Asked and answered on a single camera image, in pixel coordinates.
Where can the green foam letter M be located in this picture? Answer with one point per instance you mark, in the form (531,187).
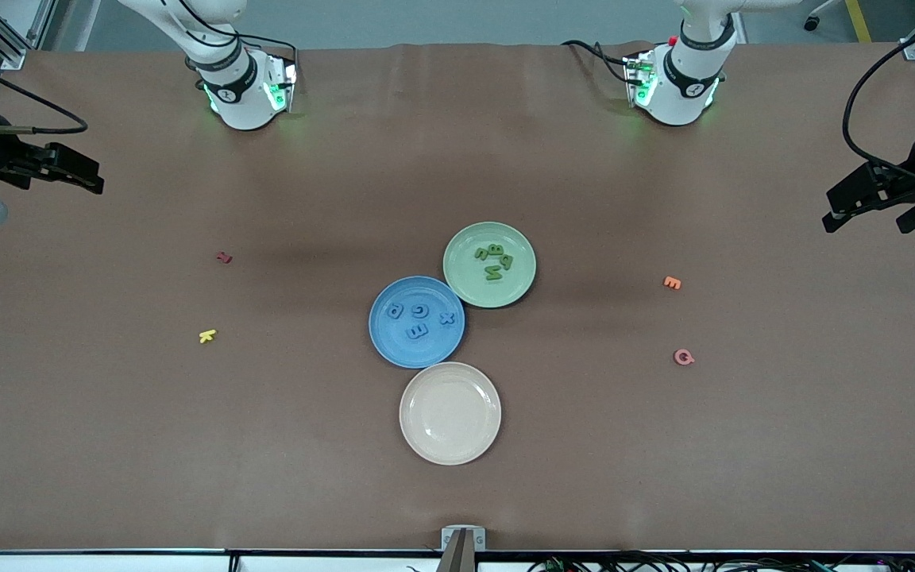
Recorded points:
(493,274)

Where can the blue foam letter e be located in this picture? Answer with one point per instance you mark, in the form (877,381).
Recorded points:
(391,312)
(417,332)

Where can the blue foam plus sign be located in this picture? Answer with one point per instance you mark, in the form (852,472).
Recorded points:
(446,319)

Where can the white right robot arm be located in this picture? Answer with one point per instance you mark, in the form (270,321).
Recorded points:
(243,95)

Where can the green foam letter a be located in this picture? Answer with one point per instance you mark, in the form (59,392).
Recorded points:
(506,261)

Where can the white table front rail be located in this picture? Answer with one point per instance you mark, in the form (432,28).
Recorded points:
(108,566)

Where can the beige plate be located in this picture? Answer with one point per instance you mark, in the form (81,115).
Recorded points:
(449,413)

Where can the blue plate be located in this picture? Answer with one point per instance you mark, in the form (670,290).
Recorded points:
(394,349)

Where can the yellow foam letter K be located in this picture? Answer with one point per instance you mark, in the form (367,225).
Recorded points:
(207,336)

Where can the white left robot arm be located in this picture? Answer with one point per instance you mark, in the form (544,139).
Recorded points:
(676,87)

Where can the orange foam letter E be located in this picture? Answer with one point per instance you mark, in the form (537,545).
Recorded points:
(672,283)

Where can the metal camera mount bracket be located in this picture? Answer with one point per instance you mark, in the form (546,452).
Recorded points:
(463,544)

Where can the pink foam letter G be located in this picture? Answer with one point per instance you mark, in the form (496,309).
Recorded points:
(677,357)

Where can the blue foam letter G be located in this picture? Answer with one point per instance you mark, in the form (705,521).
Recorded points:
(415,311)

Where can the green plate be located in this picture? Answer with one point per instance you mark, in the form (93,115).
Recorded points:
(465,278)

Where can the brown table mat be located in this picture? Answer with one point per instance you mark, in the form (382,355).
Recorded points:
(108,445)

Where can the black chair caster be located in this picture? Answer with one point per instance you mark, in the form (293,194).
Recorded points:
(812,22)

